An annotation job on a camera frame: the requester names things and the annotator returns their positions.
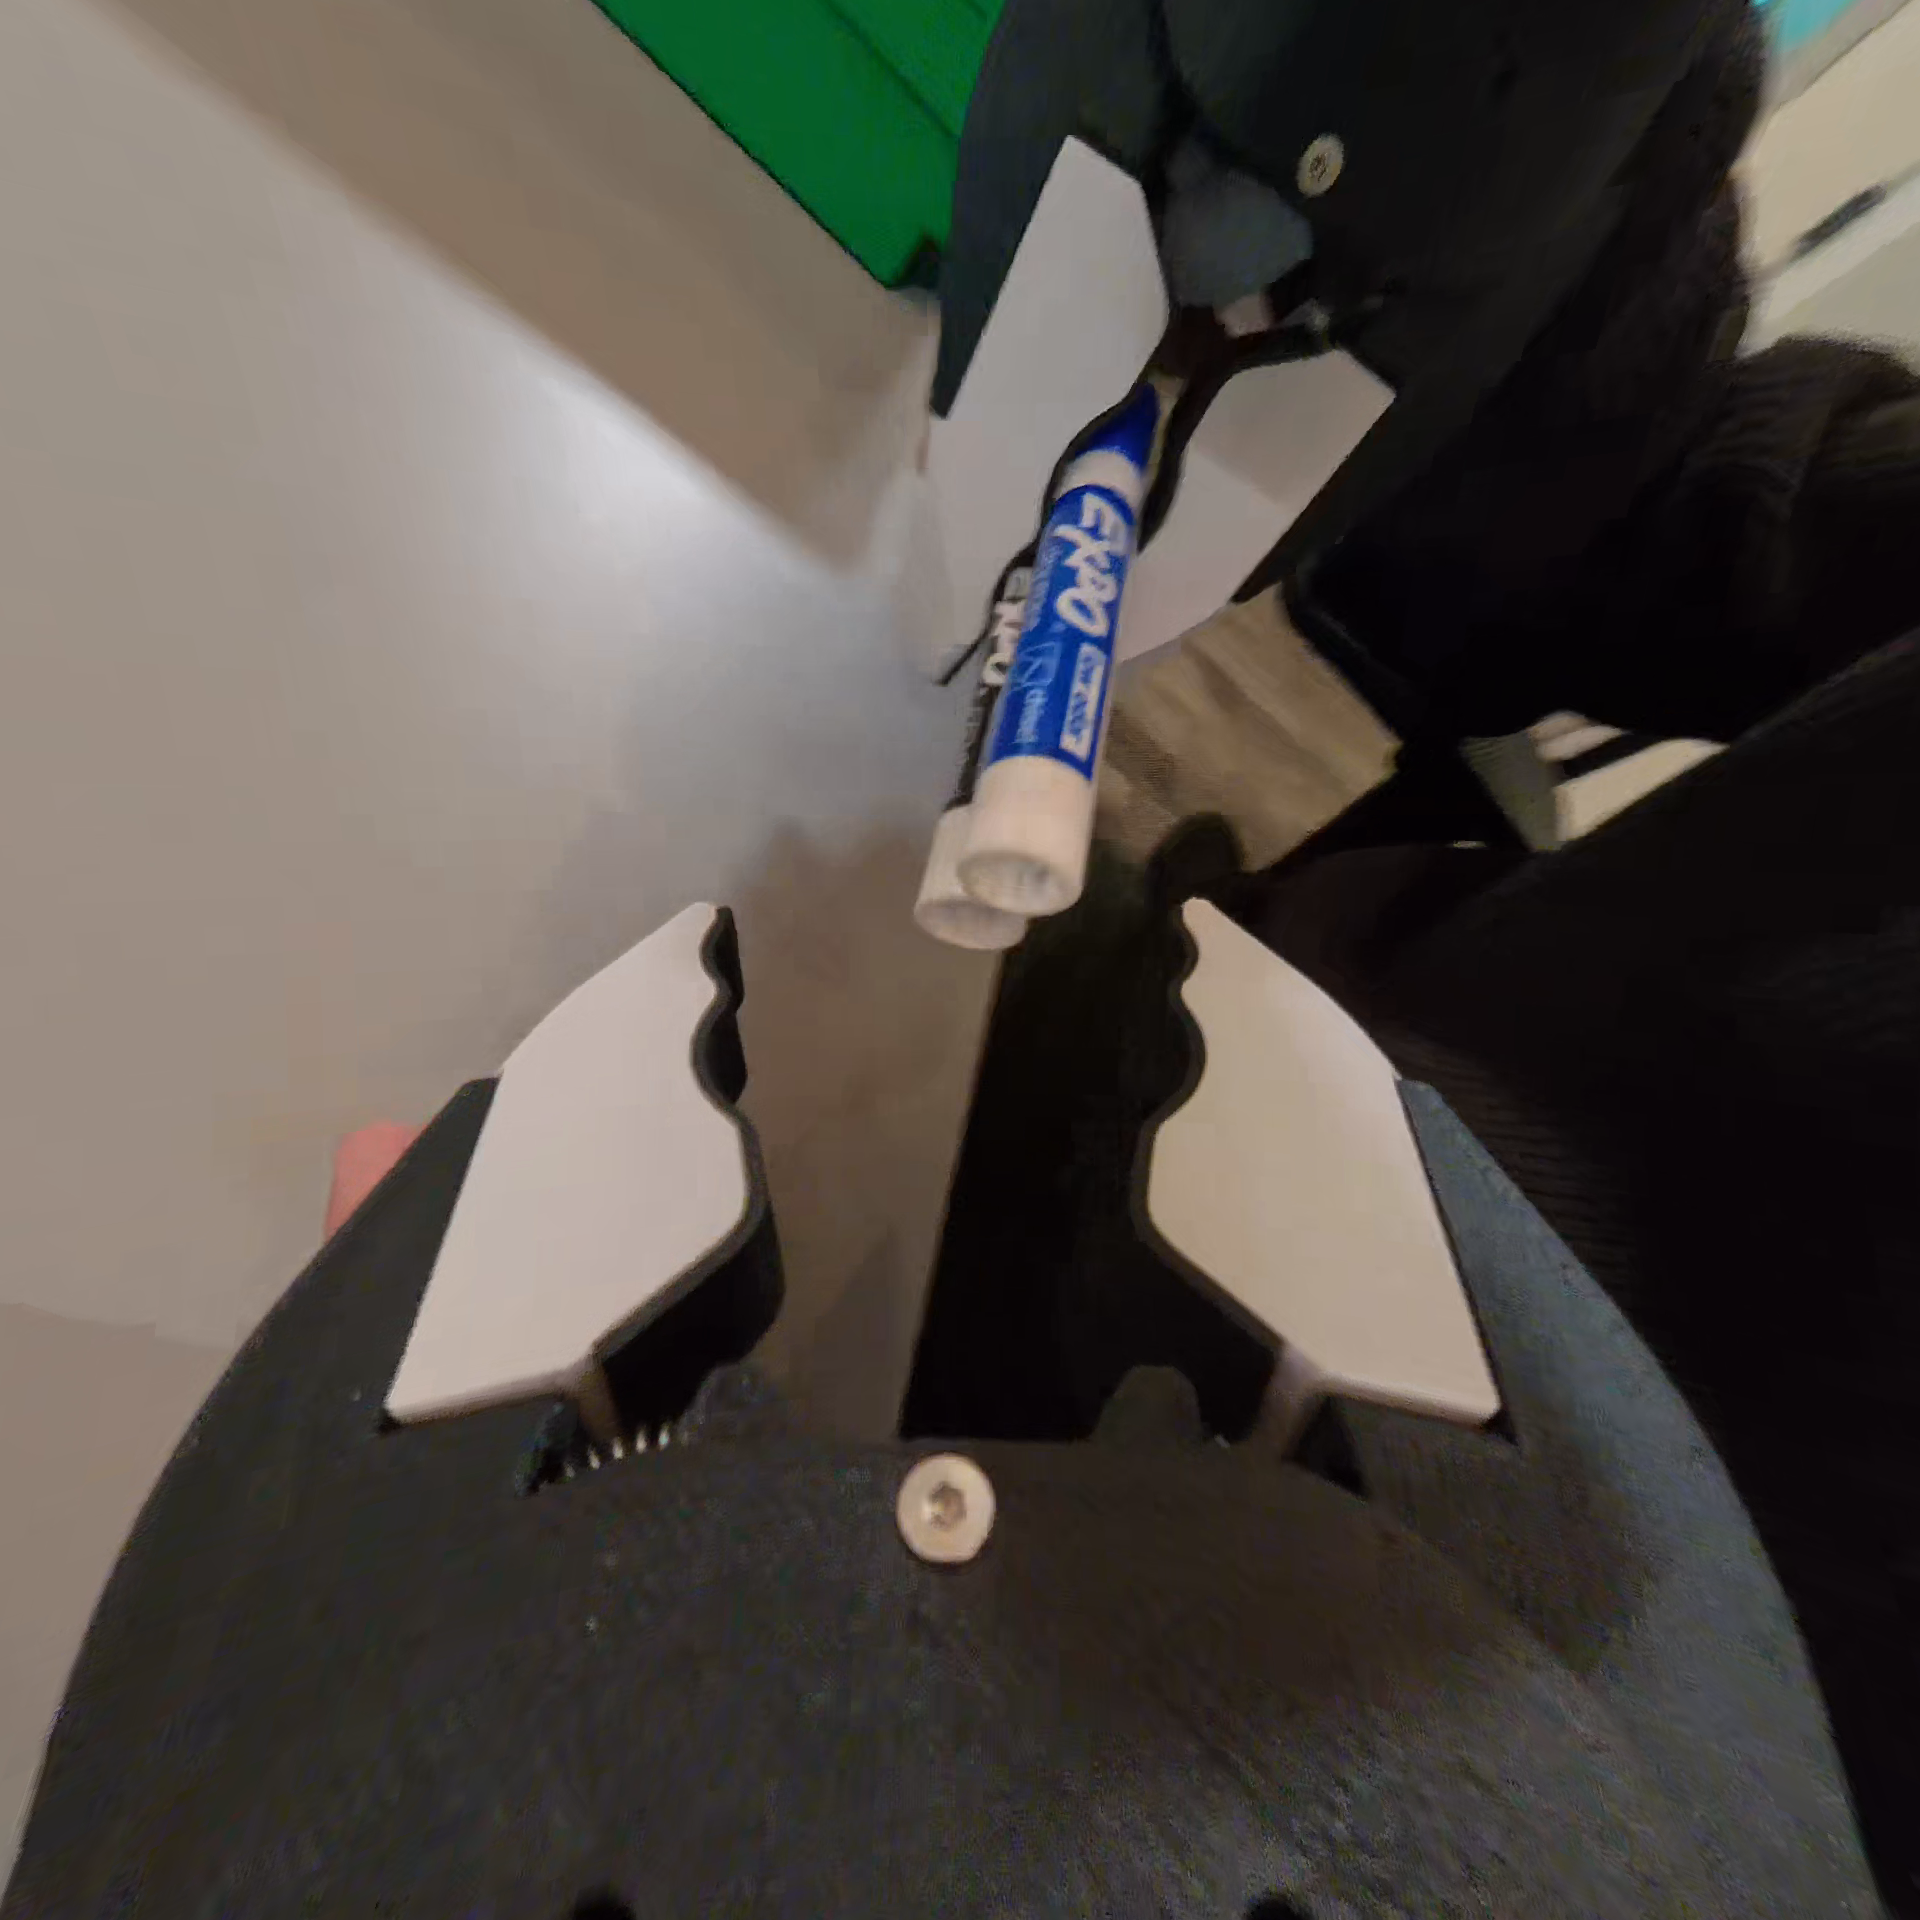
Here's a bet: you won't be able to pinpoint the black dry-erase marker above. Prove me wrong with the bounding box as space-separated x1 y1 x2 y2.
912 562 1051 950

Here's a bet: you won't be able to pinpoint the blue dry-erase marker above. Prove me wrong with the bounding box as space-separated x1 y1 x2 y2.
951 381 1165 913

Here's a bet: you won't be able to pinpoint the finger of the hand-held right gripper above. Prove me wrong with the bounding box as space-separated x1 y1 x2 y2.
931 135 1176 595
1111 335 1401 665

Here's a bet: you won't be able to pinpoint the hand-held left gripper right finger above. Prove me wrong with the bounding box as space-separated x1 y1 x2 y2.
1131 897 1504 1466

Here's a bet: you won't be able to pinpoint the black shoe white stripes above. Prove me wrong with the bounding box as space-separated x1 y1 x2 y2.
1463 708 1730 849

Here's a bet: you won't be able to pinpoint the green plastic bin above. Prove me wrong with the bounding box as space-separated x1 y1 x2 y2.
593 0 1008 290

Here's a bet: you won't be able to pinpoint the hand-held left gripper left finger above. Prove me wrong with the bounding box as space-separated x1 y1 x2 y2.
382 900 787 1442

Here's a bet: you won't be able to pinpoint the person's left hand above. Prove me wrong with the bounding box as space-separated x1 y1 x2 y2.
322 1122 430 1244

